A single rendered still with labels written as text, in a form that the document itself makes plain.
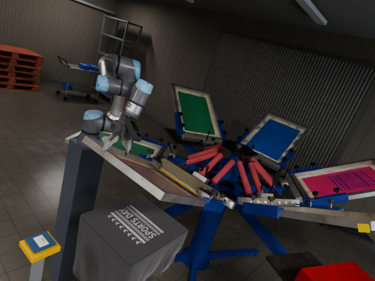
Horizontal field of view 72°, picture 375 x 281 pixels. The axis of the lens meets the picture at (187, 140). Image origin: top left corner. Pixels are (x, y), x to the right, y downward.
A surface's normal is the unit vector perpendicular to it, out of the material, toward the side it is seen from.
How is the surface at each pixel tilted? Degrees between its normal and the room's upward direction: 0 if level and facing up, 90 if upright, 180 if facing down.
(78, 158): 90
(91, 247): 91
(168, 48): 90
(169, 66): 90
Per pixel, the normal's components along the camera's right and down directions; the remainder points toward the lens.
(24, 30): 0.70, 0.42
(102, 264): -0.56, 0.11
